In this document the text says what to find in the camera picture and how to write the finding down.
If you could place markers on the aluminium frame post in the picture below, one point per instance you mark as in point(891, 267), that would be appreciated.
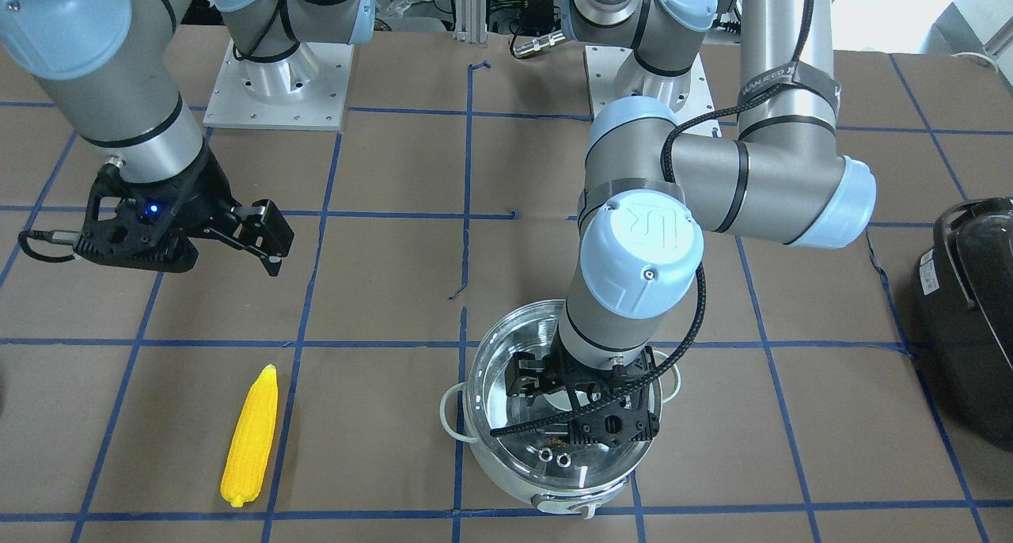
point(469, 21)

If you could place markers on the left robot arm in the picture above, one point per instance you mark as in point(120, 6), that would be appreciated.
point(655, 181)

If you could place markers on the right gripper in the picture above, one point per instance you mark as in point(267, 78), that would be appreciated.
point(199, 199)

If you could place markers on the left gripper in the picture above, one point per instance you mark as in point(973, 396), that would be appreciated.
point(525, 377)

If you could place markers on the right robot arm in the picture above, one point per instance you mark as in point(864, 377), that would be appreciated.
point(102, 64)

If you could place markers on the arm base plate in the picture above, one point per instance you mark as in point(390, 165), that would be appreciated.
point(305, 92)
point(612, 73)

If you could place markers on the yellow corn cob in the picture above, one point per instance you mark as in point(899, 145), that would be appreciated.
point(250, 448)

